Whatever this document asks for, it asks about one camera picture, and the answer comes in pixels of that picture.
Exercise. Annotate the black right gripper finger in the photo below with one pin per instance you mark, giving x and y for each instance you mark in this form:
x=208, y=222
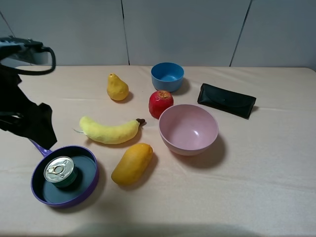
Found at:
x=42, y=134

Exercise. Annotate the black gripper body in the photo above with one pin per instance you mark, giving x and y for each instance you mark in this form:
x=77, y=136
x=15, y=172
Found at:
x=26, y=119

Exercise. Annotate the small silver tin can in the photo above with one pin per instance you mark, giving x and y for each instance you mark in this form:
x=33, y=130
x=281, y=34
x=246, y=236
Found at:
x=61, y=172

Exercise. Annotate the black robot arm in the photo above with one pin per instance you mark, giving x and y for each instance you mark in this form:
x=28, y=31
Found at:
x=9, y=85

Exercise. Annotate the purple frying pan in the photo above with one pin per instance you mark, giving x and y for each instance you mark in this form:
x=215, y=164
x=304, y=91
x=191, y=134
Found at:
x=84, y=185

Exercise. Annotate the yellow banana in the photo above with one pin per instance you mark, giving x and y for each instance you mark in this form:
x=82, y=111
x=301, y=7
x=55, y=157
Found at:
x=109, y=135

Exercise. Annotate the yellow pear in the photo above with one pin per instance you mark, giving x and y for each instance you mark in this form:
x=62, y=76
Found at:
x=117, y=89

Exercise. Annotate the yellow mango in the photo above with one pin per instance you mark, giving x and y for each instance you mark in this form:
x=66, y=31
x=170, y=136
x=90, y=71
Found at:
x=133, y=164

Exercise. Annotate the red pomegranate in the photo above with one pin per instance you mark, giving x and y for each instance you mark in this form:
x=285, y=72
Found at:
x=159, y=101

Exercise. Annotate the blue plastic bowl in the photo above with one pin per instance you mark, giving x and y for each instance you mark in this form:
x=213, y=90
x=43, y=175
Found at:
x=167, y=76

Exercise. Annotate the pink plastic bowl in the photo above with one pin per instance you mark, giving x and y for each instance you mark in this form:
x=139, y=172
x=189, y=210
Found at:
x=187, y=129

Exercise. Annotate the black glasses case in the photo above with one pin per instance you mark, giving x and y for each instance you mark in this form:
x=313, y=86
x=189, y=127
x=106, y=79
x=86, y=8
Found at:
x=228, y=101

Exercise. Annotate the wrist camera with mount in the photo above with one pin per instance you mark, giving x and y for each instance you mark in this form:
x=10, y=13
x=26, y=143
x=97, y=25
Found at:
x=25, y=50

